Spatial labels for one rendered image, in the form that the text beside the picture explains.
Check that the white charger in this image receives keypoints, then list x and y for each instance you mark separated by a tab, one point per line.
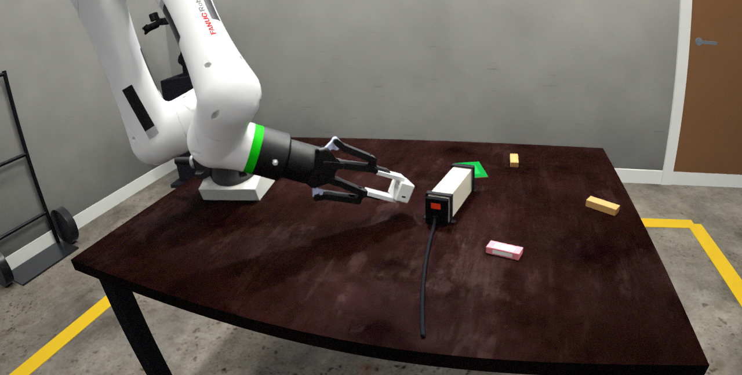
401	191

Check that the tan rectangular block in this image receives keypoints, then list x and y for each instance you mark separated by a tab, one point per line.
603	206

